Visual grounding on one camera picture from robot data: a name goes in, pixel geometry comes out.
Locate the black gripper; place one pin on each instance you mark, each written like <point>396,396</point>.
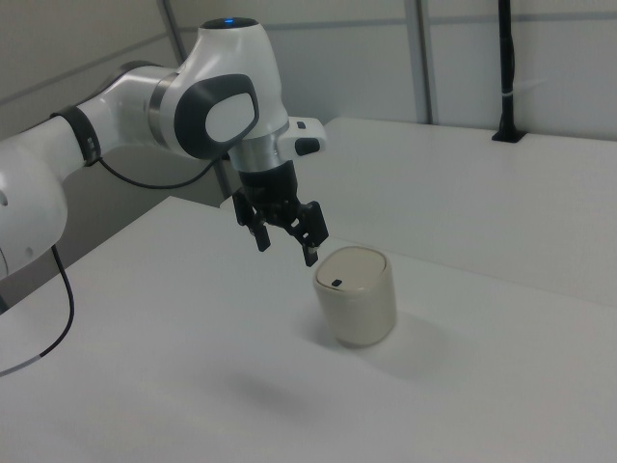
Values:
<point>267,188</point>

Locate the cream trash can lid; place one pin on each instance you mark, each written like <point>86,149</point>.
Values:
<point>354,267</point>

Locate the small cream trash can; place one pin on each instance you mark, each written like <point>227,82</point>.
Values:
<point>359,318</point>

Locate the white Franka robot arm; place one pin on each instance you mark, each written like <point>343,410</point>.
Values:
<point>226,62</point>

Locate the black pole with base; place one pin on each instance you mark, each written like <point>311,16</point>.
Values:
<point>507,72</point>

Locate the grey partition post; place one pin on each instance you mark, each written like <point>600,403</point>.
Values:
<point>427,58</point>

